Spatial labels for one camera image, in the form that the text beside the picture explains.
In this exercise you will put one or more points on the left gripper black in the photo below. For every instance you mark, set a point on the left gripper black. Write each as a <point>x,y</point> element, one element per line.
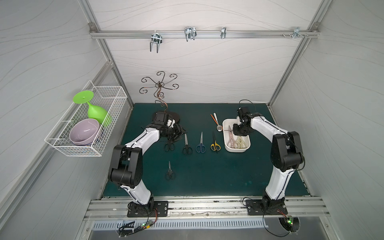
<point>177,132</point>

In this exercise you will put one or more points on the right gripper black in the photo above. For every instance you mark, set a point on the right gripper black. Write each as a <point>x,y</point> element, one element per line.
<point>240,129</point>

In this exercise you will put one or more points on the small all-black scissors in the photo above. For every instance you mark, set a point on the small all-black scissors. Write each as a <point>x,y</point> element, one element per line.
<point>169,146</point>

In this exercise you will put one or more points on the cream handled scissors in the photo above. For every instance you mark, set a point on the cream handled scissors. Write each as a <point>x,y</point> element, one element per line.
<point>240,143</point>

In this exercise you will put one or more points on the pink kitchen scissors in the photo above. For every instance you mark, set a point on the pink kitchen scissors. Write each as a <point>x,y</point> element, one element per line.
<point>231,143</point>

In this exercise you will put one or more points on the black handled steel scissors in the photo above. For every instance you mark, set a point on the black handled steel scissors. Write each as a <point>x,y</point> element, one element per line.
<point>187,150</point>

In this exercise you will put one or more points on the blue handled scissors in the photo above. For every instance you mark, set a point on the blue handled scissors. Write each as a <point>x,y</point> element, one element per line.
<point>200,148</point>

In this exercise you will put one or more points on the yellow black handled scissors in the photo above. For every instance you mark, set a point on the yellow black handled scissors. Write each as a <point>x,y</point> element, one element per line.
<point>215,146</point>

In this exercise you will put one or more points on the dark grey handled scissors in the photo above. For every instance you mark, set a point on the dark grey handled scissors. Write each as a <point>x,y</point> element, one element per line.
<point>170,175</point>

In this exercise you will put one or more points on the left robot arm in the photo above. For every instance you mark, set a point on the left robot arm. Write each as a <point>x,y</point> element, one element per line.
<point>126,167</point>

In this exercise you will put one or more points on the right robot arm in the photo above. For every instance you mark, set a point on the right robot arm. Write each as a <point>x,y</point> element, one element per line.
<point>286,155</point>

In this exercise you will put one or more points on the white storage box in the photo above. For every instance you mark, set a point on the white storage box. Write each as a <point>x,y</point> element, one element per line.
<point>230,122</point>

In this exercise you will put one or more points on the orange stick utensil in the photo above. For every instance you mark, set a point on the orange stick utensil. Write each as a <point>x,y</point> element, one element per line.
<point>213,119</point>

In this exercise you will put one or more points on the purple bowl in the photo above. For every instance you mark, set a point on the purple bowl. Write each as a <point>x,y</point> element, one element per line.
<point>84,132</point>

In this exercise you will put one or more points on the double prong metal hook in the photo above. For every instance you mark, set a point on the double prong metal hook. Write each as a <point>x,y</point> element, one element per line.
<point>156,40</point>

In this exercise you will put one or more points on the green plastic goblet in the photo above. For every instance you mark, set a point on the green plastic goblet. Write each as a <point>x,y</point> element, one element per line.
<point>94,112</point>

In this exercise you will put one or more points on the small flat metal hook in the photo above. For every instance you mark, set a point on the small flat metal hook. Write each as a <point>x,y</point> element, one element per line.
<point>223,32</point>

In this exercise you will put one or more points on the looped metal hook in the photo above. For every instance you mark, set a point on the looped metal hook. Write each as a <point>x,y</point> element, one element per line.
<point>190,33</point>

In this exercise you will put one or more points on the right end metal hook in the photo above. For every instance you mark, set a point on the right end metal hook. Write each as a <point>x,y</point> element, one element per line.
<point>296,34</point>

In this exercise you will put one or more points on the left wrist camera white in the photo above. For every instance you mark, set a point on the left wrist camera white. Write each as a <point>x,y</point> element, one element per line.
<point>170,123</point>

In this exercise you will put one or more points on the metal spoon white handle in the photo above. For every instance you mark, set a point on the metal spoon white handle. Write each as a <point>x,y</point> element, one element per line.
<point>219,127</point>

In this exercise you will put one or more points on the brown wire jewelry stand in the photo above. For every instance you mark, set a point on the brown wire jewelry stand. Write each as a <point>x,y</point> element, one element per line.
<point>159,87</point>

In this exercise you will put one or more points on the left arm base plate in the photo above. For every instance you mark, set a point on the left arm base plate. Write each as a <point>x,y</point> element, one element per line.
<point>155,208</point>

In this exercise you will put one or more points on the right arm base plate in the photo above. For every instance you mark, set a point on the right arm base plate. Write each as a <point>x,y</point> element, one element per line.
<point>265,207</point>

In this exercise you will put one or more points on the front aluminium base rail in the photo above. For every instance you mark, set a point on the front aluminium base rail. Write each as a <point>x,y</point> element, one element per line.
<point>208,207</point>

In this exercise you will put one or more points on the white wire basket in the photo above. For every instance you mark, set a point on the white wire basket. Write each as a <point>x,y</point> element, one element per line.
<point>111,98</point>

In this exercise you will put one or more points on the white slotted cable duct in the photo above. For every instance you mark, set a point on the white slotted cable duct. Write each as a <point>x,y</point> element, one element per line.
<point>184,224</point>

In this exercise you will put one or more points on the horizontal aluminium rail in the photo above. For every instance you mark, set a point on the horizontal aluminium rail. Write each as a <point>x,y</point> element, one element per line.
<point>201,34</point>

